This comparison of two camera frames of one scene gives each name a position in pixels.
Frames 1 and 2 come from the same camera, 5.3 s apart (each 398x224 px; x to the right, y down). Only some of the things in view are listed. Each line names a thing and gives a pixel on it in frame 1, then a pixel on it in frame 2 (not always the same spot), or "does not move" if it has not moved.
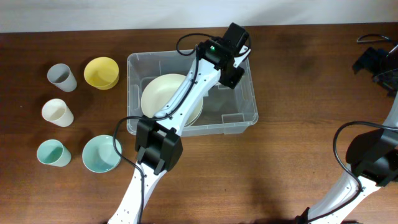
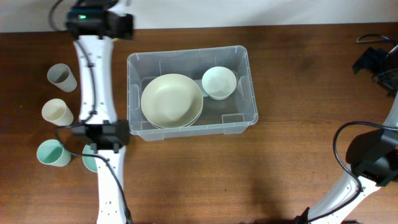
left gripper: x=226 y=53 to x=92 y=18
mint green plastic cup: x=53 y=152 does not move
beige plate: x=157 y=91 does not move
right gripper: x=369 y=60 does not move
